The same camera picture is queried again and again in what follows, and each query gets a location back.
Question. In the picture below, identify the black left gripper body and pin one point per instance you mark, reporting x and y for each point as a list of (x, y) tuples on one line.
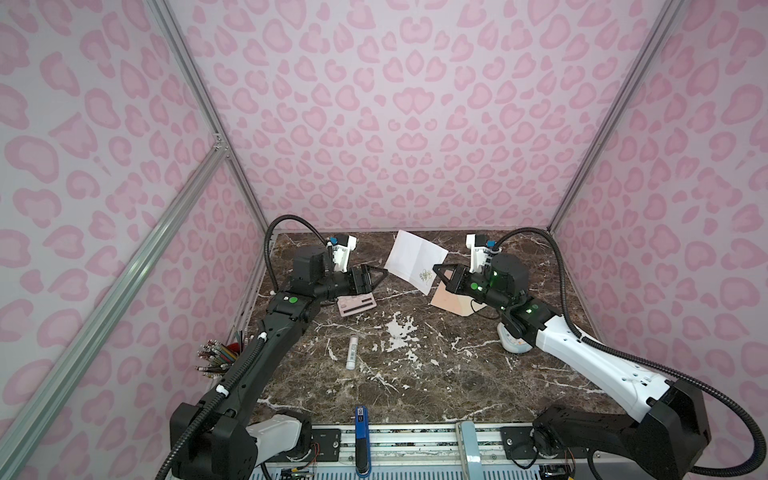
[(338, 284)]

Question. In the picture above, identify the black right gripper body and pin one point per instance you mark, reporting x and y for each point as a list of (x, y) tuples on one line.
[(477, 286)]

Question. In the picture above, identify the peach pink envelope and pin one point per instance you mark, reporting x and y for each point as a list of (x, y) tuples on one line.
[(463, 306)]

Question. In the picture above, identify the white letter paper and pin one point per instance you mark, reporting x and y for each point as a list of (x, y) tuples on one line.
[(412, 259)]

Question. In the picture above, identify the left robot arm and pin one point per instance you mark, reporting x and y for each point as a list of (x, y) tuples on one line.
[(214, 438)]

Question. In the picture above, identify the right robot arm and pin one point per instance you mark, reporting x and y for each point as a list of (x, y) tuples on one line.
[(663, 428)]

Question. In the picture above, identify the pink desk calculator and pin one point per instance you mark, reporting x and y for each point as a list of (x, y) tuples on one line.
[(354, 305)]

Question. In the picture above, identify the white round clock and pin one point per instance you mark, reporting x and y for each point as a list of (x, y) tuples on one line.
[(511, 344)]

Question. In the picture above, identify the white glue stick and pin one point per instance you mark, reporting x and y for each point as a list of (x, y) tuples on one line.
[(352, 353)]

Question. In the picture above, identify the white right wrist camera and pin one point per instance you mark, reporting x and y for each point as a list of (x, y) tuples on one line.
[(482, 250)]

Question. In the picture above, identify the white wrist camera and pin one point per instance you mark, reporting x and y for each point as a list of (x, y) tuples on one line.
[(482, 250), (340, 247)]

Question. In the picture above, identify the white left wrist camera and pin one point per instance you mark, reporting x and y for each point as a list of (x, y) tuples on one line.
[(340, 247)]

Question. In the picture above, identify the blue black tool on rail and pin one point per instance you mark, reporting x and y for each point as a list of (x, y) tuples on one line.
[(362, 454)]

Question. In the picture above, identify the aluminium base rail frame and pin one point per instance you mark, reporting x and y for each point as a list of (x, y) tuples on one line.
[(468, 450)]

